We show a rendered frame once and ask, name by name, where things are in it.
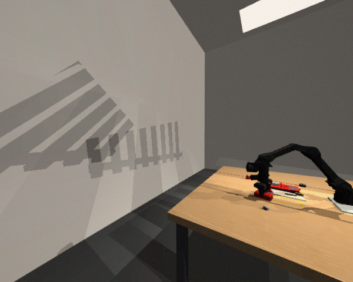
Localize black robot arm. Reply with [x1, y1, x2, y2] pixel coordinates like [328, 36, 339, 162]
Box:
[247, 143, 353, 206]

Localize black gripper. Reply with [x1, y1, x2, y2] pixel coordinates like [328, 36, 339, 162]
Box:
[254, 172, 273, 197]

